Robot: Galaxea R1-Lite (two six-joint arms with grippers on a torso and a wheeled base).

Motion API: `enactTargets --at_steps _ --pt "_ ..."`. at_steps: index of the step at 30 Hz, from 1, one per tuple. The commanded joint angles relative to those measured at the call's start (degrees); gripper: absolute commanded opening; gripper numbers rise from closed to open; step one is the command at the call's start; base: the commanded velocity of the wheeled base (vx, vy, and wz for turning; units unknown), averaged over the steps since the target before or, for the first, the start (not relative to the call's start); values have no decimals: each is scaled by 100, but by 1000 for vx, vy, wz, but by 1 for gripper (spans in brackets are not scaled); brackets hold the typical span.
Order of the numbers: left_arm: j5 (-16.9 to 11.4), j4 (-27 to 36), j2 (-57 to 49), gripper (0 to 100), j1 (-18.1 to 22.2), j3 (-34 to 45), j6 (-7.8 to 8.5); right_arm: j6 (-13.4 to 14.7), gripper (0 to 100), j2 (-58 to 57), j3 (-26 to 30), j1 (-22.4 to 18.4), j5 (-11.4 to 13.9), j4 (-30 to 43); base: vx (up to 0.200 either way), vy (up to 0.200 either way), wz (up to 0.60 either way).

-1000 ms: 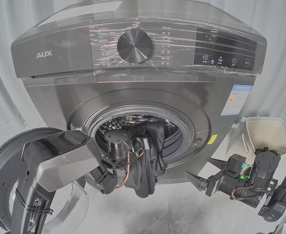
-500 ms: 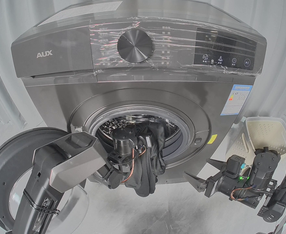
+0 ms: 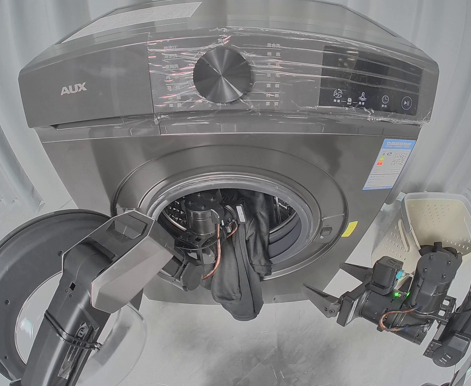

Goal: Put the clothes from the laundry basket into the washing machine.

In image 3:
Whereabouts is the grey washing machine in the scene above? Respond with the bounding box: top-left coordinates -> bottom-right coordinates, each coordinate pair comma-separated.
18,0 -> 441,307

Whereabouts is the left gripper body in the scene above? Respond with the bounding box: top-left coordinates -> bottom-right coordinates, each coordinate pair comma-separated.
223,203 -> 249,232

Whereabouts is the heap of dark clothes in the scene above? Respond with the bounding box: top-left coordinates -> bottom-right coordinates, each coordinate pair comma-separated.
210,191 -> 275,322

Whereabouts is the cream laundry basket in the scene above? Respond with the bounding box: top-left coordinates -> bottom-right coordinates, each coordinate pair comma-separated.
374,191 -> 471,293

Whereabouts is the washing machine door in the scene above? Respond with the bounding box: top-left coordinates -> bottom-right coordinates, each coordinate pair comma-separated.
0,209 -> 150,386

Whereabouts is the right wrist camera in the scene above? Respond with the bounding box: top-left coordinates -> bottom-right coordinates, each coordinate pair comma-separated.
370,256 -> 407,297

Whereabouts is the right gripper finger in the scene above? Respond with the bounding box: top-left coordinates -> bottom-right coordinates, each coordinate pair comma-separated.
302,283 -> 343,317
339,262 -> 375,284

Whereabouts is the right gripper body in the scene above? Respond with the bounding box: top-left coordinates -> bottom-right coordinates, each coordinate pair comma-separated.
336,290 -> 425,346

